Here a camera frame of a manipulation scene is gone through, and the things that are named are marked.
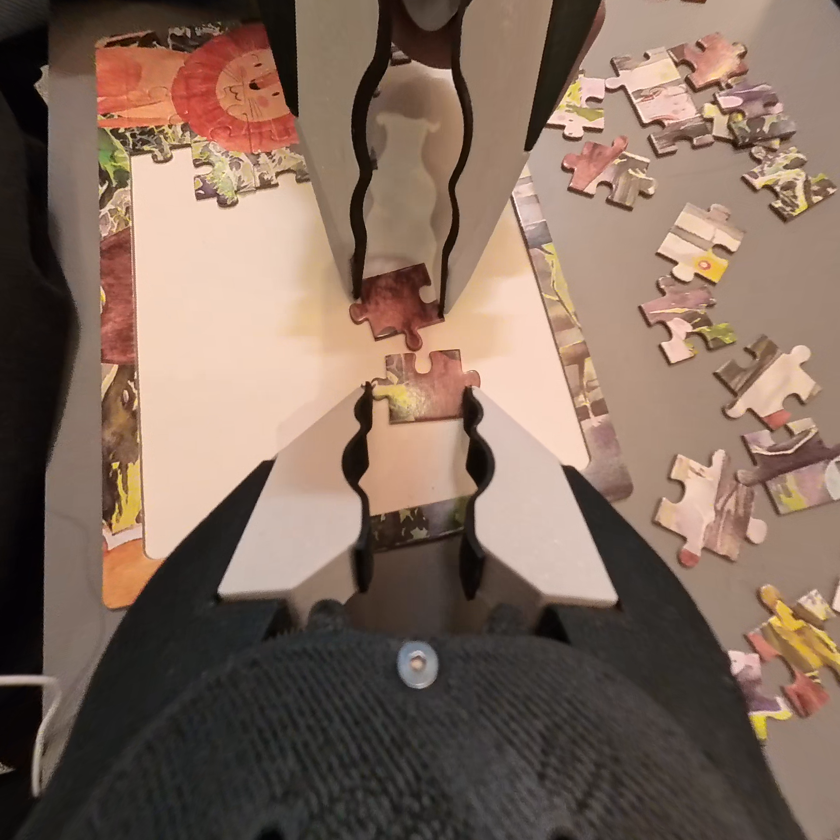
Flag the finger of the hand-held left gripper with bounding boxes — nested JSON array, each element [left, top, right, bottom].
[[292, 0, 393, 299], [440, 0, 560, 312]]

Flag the plain brown puzzle piece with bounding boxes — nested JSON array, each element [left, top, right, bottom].
[[350, 262, 445, 350]]

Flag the person's left hand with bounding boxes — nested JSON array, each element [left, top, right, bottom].
[[388, 29, 460, 68]]

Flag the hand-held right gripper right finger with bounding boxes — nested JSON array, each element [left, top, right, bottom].
[[461, 386, 619, 606]]

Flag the brown and green puzzle piece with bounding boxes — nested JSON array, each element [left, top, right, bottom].
[[369, 350, 482, 424]]

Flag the scattered loose puzzle pieces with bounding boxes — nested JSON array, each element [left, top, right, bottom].
[[545, 33, 840, 742]]

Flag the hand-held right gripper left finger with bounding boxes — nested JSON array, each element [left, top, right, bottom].
[[217, 384, 376, 603]]

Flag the printed frame puzzle tray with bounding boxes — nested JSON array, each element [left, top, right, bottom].
[[95, 23, 635, 610]]

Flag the white cable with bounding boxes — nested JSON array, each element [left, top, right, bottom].
[[0, 675, 64, 796]]

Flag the assembled lion puzzle section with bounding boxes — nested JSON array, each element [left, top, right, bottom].
[[97, 29, 312, 210]]

